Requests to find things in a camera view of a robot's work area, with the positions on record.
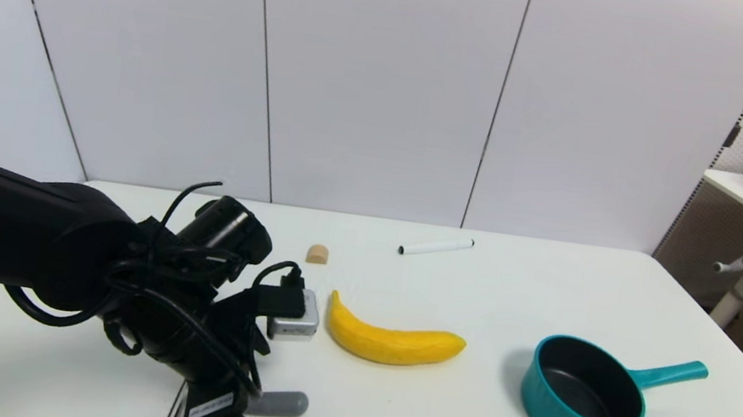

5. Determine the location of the white peeler with grey handle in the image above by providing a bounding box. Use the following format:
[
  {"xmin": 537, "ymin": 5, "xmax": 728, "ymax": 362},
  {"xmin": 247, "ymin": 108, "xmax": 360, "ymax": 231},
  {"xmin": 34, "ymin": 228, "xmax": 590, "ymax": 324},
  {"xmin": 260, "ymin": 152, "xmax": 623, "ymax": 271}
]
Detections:
[{"xmin": 164, "ymin": 374, "xmax": 311, "ymax": 417}]

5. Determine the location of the small tan wooden block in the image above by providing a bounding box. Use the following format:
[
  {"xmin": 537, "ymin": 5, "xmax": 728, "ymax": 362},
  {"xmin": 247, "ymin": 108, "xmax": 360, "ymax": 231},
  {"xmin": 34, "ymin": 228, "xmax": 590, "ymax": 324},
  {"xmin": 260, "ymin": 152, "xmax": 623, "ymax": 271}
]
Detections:
[{"xmin": 305, "ymin": 243, "xmax": 331, "ymax": 267}]

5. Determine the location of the yellow banana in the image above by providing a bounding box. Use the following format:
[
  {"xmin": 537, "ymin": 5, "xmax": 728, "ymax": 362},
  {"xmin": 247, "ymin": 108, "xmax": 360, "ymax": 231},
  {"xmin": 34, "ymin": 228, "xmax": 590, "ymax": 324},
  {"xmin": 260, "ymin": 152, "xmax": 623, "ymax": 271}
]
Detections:
[{"xmin": 322, "ymin": 289, "xmax": 472, "ymax": 374}]

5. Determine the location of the white marker with black cap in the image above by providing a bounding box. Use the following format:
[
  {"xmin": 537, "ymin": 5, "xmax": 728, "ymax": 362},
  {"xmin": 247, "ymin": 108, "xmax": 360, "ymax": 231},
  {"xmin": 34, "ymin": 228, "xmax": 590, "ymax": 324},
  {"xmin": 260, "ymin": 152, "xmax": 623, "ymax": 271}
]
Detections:
[{"xmin": 397, "ymin": 231, "xmax": 475, "ymax": 265}]

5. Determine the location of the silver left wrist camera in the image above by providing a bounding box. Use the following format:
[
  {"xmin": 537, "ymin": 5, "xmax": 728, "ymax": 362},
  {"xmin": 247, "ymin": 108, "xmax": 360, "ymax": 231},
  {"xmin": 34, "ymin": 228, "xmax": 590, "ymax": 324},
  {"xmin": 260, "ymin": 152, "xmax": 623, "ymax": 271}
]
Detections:
[{"xmin": 265, "ymin": 285, "xmax": 325, "ymax": 347}]

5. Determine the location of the teal saucepan with handle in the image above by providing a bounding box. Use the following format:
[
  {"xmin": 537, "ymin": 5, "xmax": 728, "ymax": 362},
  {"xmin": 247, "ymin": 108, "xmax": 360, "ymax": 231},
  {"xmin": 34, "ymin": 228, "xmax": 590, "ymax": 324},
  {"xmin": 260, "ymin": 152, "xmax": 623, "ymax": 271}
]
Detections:
[{"xmin": 517, "ymin": 329, "xmax": 712, "ymax": 417}]

